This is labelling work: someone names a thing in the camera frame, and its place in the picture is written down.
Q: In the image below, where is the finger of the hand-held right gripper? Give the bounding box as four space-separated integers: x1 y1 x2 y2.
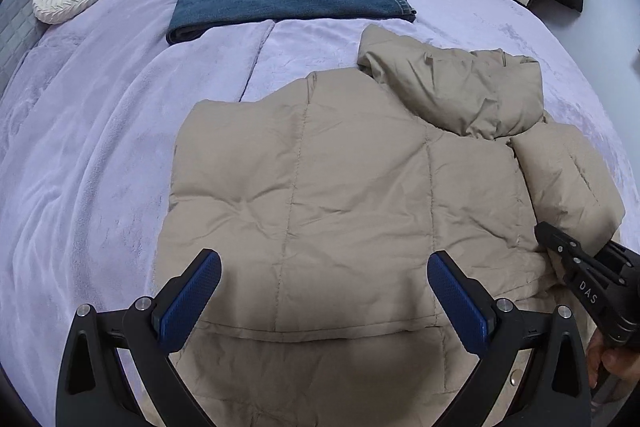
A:
534 221 608 308

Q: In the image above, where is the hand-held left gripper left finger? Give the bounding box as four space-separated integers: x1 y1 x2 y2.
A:
55 248 222 427

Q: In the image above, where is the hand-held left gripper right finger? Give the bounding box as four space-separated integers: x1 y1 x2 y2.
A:
427 250 593 427

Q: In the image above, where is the beige puffer jacket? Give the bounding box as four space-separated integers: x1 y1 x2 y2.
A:
155 24 626 427

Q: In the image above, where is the person's right hand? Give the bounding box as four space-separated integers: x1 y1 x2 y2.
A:
585 327 640 380

